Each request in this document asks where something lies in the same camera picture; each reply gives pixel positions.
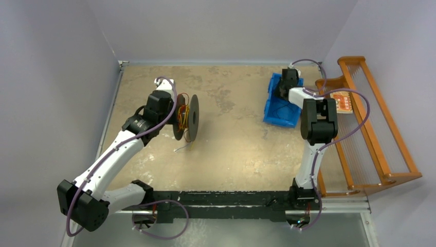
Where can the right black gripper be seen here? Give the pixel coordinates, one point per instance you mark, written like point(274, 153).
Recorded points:
point(276, 90)

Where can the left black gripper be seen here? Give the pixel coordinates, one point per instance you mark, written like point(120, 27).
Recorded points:
point(173, 119)

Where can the black cable spool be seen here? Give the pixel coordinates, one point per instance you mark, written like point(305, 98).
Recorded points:
point(186, 117)

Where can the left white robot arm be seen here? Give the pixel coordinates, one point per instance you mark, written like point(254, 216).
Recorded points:
point(85, 201)

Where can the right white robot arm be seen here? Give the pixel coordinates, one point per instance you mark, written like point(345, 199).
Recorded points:
point(318, 127)

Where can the blue plastic bin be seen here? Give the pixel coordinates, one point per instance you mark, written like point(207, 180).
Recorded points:
point(279, 112)

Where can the orange patterned card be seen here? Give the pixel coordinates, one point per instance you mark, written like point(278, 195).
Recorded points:
point(343, 102)

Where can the orange wooden rack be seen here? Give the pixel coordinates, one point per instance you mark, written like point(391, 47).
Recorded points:
point(376, 157)

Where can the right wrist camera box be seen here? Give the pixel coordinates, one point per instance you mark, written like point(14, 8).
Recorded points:
point(296, 69)

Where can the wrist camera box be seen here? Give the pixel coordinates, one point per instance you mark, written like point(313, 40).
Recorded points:
point(296, 69)
point(163, 84)

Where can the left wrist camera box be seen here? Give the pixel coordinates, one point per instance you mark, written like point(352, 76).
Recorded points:
point(163, 84)

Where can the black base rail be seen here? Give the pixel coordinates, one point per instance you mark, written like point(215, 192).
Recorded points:
point(276, 206)

